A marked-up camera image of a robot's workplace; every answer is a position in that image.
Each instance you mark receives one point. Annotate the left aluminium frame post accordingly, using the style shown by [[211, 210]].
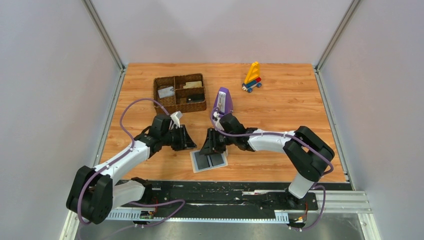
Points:
[[94, 15]]

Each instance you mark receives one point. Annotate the purple metronome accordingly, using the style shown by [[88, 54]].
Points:
[[223, 102]]

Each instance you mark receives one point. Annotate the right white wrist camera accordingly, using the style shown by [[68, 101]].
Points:
[[216, 120]]

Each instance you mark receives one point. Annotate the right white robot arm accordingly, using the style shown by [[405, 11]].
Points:
[[308, 153]]

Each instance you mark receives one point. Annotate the colourful toy block car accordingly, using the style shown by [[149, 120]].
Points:
[[252, 79]]

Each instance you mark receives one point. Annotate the grey card in basket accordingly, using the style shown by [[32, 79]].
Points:
[[166, 92]]

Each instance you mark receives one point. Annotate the aluminium frame post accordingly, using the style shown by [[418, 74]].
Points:
[[352, 8], [94, 15]]

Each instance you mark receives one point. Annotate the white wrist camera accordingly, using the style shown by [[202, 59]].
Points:
[[216, 120], [175, 120]]

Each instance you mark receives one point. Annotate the beige card in basket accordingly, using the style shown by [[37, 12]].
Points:
[[198, 84]]

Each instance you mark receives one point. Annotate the right aluminium frame post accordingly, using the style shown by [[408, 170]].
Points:
[[352, 8]]

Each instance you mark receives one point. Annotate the brown wicker divided basket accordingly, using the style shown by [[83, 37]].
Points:
[[178, 101]]

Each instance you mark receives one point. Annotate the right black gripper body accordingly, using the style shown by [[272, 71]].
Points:
[[214, 141]]

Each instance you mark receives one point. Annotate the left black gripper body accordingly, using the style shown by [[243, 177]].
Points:
[[180, 138]]

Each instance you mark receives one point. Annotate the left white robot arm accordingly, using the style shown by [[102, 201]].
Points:
[[95, 191]]

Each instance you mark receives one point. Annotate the white slotted cable duct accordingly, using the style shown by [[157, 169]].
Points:
[[136, 215]]

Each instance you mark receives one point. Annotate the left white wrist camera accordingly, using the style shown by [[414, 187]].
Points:
[[175, 120]]

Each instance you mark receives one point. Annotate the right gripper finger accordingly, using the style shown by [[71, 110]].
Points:
[[210, 144], [221, 144]]

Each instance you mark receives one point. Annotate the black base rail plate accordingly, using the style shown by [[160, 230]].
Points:
[[228, 199]]

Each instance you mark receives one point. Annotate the white card holder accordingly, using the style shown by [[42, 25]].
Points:
[[211, 168]]

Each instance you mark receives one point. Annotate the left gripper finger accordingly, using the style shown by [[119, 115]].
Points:
[[187, 141], [178, 146]]

